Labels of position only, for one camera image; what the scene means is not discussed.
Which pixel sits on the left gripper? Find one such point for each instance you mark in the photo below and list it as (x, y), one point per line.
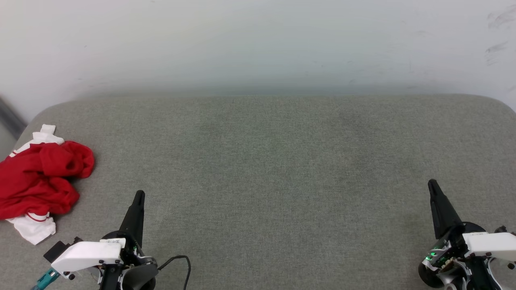
(131, 253)

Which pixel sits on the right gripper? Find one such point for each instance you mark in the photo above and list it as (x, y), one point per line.
(441, 253)

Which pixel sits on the red and white shirt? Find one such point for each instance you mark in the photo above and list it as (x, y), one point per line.
(36, 181)

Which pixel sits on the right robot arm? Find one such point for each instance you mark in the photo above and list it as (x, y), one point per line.
(479, 274)

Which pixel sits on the grey fabric sofa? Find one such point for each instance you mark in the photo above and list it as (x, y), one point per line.
(282, 181)

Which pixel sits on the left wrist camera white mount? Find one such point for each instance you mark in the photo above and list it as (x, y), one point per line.
(84, 253)

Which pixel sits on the teal left camera connector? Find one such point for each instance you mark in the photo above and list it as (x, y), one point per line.
(47, 278)

